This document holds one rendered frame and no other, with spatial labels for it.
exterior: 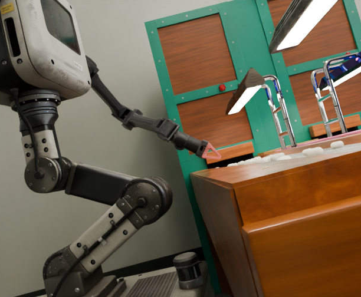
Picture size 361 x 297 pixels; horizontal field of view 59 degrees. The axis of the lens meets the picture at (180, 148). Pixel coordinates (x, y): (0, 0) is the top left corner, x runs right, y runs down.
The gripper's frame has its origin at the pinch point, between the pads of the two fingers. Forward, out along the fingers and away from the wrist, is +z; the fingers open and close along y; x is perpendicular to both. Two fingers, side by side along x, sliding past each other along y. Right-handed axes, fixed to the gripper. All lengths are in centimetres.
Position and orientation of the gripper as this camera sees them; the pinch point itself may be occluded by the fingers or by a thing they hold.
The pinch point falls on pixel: (219, 157)
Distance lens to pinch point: 132.2
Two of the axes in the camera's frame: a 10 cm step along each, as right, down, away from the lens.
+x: -4.3, 9.0, -0.5
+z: 9.0, 4.3, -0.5
